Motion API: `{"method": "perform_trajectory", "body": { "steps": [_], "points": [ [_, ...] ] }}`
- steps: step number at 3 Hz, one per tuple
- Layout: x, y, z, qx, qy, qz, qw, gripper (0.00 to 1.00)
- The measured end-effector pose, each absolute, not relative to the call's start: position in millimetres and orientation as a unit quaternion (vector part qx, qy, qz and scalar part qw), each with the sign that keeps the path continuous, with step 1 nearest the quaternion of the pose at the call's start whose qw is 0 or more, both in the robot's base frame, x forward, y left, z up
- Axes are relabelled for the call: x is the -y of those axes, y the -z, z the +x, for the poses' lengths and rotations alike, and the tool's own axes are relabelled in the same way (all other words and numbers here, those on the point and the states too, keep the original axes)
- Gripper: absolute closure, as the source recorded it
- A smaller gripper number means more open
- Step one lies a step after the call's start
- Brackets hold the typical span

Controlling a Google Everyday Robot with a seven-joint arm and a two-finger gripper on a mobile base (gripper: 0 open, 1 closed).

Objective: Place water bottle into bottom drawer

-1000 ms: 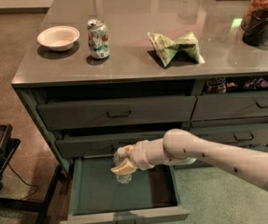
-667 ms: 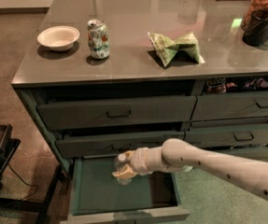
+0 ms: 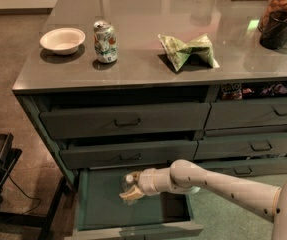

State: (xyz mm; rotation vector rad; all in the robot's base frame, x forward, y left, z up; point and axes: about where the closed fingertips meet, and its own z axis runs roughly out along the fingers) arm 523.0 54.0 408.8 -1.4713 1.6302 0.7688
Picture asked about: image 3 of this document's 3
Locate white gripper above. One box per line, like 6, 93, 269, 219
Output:
119, 168, 159, 205

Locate clear plastic water bottle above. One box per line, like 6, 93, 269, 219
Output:
121, 174, 137, 192

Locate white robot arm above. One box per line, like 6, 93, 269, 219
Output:
120, 159, 287, 240

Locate middle left drawer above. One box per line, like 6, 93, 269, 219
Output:
60, 140, 198, 169

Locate open bottom left drawer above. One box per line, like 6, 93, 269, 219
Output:
64, 167, 203, 240

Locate top left drawer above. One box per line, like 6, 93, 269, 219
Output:
40, 102, 210, 139

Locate bottom right drawer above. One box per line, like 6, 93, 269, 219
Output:
199, 157, 287, 177

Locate grey drawer cabinet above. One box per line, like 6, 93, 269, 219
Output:
12, 0, 287, 240

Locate middle right drawer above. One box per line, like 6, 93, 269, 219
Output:
194, 132, 287, 160

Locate top right drawer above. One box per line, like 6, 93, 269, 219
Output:
205, 97, 287, 130

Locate snack bags in drawer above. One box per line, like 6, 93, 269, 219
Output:
219, 81, 287, 100

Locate green chip bag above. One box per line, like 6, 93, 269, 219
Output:
158, 34, 219, 72

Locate green white soda can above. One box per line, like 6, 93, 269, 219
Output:
94, 20, 117, 63

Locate white paper bowl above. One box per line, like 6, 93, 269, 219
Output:
40, 28, 86, 55

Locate dark cup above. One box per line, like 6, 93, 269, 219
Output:
260, 11, 287, 50

